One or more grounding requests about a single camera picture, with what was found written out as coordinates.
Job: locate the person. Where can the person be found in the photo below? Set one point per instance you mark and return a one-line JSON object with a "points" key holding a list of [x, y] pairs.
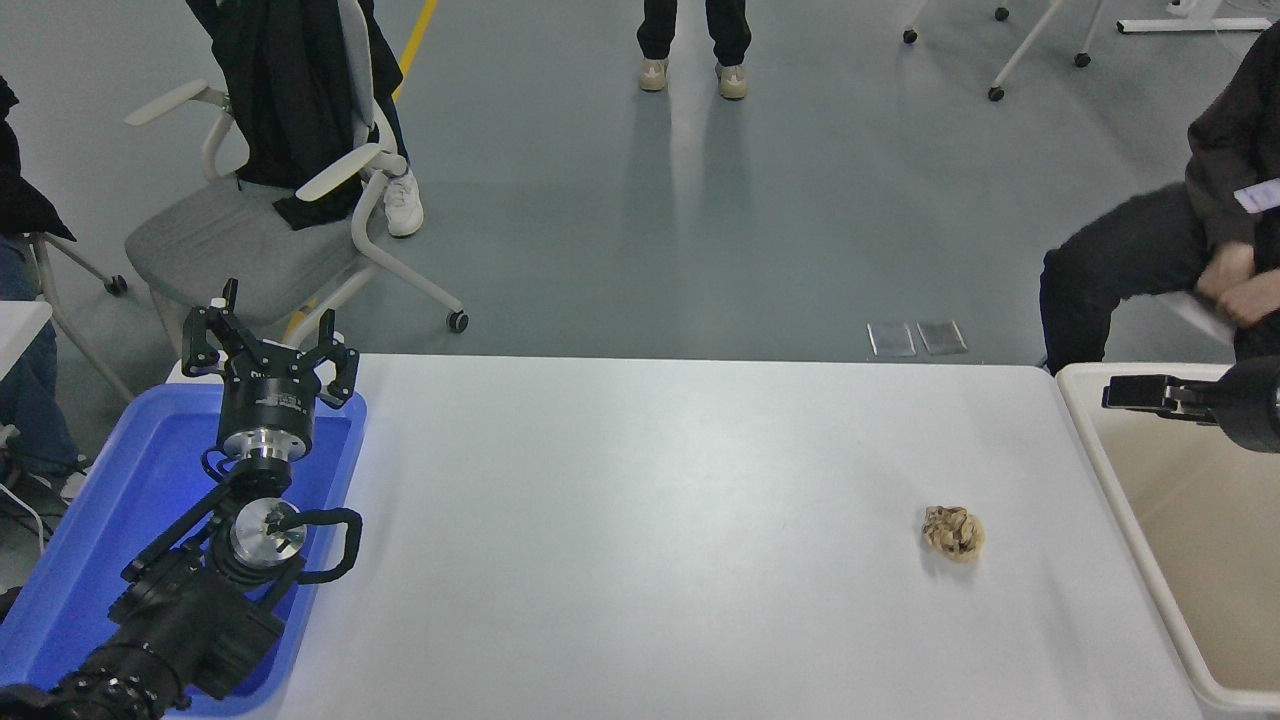
{"points": [[404, 205], [20, 200], [1120, 260], [728, 30]]}

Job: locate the blue plastic tray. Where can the blue plastic tray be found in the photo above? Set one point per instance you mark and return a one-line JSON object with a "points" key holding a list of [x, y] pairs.
{"points": [[130, 470]]}

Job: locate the silver floor plate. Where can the silver floor plate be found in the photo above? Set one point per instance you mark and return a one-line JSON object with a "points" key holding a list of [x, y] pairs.
{"points": [[942, 337], [891, 339]]}

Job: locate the white caster frame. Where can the white caster frame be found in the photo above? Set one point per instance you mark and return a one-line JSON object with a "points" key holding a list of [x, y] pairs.
{"points": [[1022, 48]]}

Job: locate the person's left hand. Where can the person's left hand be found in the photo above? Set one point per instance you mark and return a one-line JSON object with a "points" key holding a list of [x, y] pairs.
{"points": [[1255, 298]]}

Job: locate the large pale bin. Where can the large pale bin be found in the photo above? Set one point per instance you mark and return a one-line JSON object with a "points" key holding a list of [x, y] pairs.
{"points": [[1180, 520]]}

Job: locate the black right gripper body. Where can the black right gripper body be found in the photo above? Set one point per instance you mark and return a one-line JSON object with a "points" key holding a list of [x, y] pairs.
{"points": [[1255, 405]]}

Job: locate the crumpled tan paper ball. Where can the crumpled tan paper ball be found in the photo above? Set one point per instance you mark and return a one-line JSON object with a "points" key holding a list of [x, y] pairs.
{"points": [[952, 532]]}

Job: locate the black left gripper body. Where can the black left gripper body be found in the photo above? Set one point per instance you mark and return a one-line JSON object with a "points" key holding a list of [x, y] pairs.
{"points": [[268, 393]]}

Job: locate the white side table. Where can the white side table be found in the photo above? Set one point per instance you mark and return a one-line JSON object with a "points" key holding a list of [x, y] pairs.
{"points": [[22, 325]]}

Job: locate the black jacket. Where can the black jacket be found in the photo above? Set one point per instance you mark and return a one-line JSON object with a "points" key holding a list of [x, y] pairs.
{"points": [[282, 100]]}

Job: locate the white floor stand base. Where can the white floor stand base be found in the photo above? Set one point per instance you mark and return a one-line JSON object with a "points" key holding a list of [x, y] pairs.
{"points": [[1190, 24]]}

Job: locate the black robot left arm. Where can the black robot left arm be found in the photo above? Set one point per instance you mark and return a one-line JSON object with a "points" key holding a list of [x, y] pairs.
{"points": [[190, 620]]}

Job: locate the person's right hand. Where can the person's right hand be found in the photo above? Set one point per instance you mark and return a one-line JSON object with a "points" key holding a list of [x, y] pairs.
{"points": [[1228, 268]]}

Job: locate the grey white office chair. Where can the grey white office chair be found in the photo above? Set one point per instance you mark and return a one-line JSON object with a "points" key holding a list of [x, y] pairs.
{"points": [[222, 250]]}

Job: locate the white chair with casters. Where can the white chair with casters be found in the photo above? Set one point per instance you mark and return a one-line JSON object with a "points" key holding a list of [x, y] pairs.
{"points": [[78, 262]]}

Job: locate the white seat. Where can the white seat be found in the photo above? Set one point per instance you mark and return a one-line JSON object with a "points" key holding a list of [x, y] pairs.
{"points": [[1200, 318]]}

